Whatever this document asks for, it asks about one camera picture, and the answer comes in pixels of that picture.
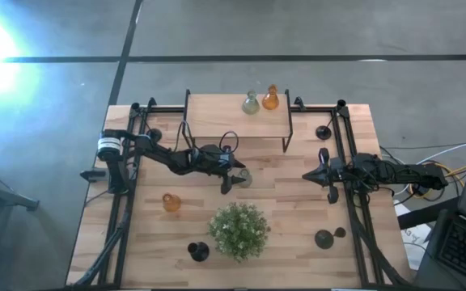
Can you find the green plant in black pot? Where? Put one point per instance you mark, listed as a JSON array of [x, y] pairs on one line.
[[239, 231]]

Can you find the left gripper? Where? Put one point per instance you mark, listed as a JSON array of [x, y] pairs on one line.
[[214, 161]]

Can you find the wooden shelf with black legs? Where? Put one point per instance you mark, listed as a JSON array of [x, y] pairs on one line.
[[217, 117]]

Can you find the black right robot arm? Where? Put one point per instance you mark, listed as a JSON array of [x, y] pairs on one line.
[[411, 174]]

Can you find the green glass candle holder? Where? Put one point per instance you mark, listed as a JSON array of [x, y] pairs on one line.
[[246, 178], [250, 106]]

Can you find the orange glass candle holder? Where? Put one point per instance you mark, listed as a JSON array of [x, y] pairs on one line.
[[172, 203], [270, 103]]

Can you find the dark grey furniture piece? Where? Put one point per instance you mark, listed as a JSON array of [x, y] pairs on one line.
[[2, 196]]

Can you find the white paper sheet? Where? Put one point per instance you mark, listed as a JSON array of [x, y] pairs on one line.
[[415, 238]]

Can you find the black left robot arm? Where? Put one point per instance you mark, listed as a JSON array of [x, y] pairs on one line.
[[160, 153]]

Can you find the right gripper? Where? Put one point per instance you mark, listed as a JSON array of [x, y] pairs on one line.
[[338, 171]]

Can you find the black stemmed candle holder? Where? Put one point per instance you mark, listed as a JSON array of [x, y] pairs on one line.
[[324, 239]]

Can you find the black aluminium rig frame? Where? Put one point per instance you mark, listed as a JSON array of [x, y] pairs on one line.
[[119, 275], [352, 218]]

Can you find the black bottle-shaped candle holder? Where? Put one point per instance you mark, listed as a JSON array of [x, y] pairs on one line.
[[199, 251]]

